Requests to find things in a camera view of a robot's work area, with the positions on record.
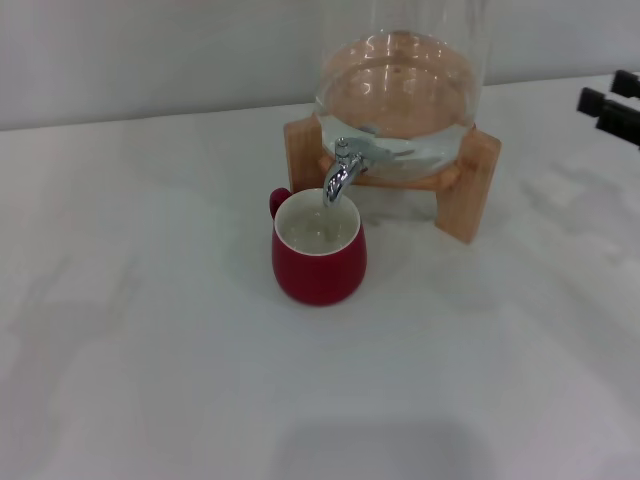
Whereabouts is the chrome faucet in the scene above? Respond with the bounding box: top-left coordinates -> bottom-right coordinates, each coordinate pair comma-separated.
324,136 -> 401,208

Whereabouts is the red ceramic cup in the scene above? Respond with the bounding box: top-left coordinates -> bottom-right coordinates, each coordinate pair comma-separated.
269,187 -> 368,306

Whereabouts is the wooden dispenser stand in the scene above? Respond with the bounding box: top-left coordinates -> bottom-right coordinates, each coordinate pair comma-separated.
283,113 -> 502,245

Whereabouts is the glass water dispenser jar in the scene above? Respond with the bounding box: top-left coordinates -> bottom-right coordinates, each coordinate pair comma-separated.
310,0 -> 494,179

